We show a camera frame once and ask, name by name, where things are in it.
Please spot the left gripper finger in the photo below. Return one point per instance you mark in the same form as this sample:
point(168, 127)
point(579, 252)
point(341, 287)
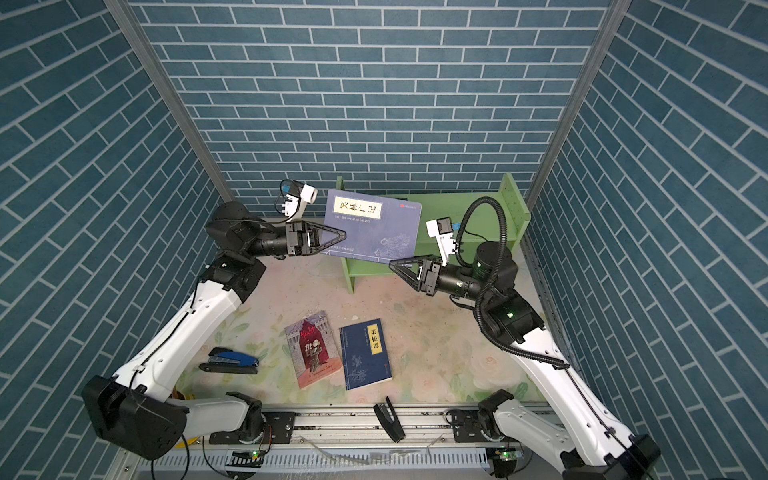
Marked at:
point(324, 228)
point(326, 240)

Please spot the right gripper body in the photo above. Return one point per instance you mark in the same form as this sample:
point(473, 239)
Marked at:
point(433, 279)

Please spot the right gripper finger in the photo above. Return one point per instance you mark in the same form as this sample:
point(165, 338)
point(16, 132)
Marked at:
point(411, 276)
point(409, 262)

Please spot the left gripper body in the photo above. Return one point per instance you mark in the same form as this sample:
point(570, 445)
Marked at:
point(292, 238)

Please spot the blue book yellow label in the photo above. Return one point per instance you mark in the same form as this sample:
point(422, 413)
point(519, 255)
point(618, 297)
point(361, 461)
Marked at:
point(378, 229)
point(364, 354)

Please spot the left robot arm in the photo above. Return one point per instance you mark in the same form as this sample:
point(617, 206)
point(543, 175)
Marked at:
point(134, 408)

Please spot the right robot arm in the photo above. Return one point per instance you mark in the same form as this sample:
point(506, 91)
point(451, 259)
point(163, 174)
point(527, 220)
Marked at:
point(588, 441)

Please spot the green two-tier shelf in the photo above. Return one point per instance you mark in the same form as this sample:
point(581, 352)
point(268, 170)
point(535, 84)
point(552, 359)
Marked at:
point(483, 224)

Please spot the red illustrated book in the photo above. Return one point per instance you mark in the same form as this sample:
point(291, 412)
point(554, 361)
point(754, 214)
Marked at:
point(313, 350)

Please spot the blue black stapler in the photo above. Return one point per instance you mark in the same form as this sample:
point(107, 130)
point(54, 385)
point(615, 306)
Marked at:
point(226, 361)

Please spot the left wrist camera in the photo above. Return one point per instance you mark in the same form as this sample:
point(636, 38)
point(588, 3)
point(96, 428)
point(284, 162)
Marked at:
point(295, 197)

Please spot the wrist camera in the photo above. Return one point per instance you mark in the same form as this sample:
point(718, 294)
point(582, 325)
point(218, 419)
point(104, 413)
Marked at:
point(295, 197)
point(442, 231)

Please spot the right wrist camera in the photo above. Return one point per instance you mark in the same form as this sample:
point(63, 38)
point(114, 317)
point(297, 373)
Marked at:
point(442, 231)

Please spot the black clip on rail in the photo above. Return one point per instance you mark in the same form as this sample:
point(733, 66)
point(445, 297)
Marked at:
point(389, 420)

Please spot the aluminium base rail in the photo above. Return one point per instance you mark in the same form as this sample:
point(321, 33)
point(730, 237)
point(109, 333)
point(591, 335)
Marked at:
point(443, 441)

